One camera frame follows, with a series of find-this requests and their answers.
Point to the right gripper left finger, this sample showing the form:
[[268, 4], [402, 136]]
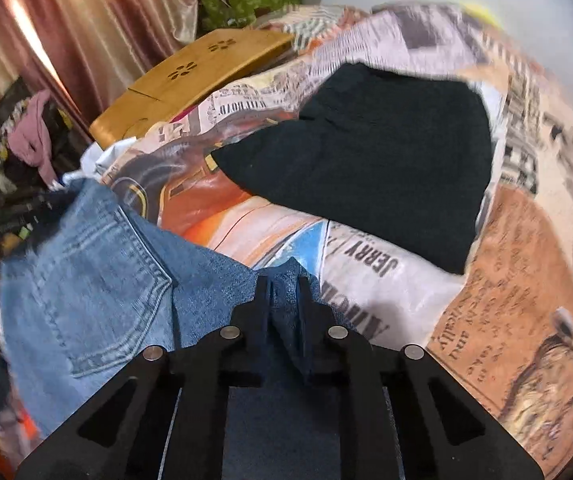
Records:
[[164, 414]]

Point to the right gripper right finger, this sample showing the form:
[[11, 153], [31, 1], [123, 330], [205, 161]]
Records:
[[401, 415]]

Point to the blue denim jeans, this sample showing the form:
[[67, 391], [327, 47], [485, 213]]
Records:
[[96, 283]]

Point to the pink hanging cloth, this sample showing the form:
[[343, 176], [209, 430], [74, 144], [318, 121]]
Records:
[[30, 140]]

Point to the printed newspaper-pattern bedspread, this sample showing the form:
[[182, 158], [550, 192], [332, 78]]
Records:
[[504, 326]]

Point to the pink striped curtain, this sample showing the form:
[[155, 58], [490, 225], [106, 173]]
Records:
[[88, 52]]

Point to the wooden lap desk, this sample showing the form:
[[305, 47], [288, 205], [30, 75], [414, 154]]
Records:
[[186, 78]]

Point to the black folded garment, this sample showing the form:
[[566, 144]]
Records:
[[405, 159]]

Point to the yellow foam tube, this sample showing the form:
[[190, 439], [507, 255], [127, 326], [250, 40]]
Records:
[[480, 13]]

